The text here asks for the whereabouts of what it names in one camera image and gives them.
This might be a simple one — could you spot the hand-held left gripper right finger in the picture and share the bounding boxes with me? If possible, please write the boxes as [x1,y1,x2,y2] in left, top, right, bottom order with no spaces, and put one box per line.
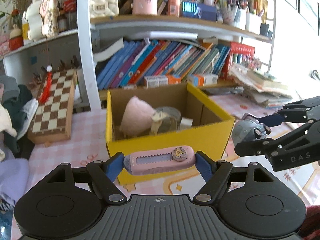
[192,151,275,203]

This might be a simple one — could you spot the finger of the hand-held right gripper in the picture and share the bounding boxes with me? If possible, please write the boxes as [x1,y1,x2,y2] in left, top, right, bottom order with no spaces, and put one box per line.
[257,96,320,128]
[234,120,320,157]

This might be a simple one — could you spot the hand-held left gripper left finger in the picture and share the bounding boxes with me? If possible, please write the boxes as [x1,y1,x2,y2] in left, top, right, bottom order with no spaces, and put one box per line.
[45,152,127,203]

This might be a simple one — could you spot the blue grey toy car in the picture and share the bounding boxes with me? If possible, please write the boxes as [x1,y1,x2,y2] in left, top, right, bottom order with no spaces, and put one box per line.
[232,113,272,147]

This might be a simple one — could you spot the yellow cardboard box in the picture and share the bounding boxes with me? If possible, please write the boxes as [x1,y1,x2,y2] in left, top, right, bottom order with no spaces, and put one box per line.
[105,82,236,185]

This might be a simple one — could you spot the pink utility knife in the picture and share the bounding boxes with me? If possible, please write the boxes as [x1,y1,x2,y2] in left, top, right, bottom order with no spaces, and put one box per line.
[124,145,195,176]

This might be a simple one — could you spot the white charger plug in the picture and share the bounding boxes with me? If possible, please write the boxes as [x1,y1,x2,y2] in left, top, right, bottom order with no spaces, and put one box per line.
[179,117,193,130]

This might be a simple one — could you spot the pink plush toy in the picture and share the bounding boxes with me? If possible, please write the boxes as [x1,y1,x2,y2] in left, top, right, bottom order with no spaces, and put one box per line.
[119,96,155,137]

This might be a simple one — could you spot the clear tape roll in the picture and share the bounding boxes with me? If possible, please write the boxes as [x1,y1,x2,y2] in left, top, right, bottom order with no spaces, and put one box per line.
[154,106,182,133]

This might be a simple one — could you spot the person's right forearm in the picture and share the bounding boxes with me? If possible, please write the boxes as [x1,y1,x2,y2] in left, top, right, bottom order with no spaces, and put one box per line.
[304,204,320,240]

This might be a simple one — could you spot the pink printed desktop cloth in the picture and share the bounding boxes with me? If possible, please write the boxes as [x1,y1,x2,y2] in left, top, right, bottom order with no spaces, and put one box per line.
[11,87,320,240]

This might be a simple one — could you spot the stack of books and papers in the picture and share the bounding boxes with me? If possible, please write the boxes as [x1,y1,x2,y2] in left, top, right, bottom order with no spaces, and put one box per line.
[229,64,293,109]

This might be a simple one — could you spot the red box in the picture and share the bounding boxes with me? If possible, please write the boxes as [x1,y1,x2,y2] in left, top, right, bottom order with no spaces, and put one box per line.
[226,42,256,80]

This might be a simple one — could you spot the wooden chessboard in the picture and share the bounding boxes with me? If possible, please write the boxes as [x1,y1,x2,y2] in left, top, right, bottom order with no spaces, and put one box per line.
[27,68,78,144]

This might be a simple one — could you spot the black small box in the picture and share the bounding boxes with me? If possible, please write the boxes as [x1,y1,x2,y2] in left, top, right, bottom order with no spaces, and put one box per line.
[259,23,273,40]

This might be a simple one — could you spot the white pen holder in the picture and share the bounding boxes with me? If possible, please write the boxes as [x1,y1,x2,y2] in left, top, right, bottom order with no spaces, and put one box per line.
[234,7,247,30]
[246,12,262,34]

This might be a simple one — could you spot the red tassel ornament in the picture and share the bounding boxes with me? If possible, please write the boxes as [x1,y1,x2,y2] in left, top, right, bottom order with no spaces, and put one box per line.
[38,65,53,104]

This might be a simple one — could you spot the lilac garment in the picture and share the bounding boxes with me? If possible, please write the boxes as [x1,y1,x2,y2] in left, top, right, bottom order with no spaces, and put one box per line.
[0,156,30,207]

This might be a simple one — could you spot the row of colourful books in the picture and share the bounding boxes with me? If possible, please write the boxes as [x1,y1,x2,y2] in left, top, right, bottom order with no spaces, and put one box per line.
[96,40,232,90]

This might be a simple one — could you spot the white bookshelf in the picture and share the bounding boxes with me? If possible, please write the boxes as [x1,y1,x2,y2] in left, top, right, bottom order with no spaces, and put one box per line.
[0,0,278,110]

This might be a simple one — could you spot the white flat book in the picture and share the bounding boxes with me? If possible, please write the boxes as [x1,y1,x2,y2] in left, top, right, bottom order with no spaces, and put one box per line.
[93,37,125,63]

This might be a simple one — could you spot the dark garment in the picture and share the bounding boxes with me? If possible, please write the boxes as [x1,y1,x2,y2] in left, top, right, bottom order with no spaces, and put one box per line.
[0,74,39,153]

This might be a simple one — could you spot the cream garment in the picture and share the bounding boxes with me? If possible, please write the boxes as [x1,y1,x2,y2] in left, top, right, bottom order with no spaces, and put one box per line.
[0,104,17,162]

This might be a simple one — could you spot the blue box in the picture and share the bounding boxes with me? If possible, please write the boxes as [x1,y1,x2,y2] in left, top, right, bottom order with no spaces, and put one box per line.
[182,1,217,22]

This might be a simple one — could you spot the white lamp bar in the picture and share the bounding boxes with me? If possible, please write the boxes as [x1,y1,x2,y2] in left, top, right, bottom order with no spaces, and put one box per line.
[144,31,200,41]

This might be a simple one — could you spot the pink bottle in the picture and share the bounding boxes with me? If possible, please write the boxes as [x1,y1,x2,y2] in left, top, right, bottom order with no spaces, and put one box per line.
[168,0,181,17]

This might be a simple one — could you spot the floral cat figurine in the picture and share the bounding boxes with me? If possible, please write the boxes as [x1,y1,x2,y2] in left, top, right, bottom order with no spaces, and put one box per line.
[41,0,60,37]

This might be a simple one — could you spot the white cat figurine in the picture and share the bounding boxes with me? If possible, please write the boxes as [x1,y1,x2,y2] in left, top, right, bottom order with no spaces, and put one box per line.
[24,0,43,40]

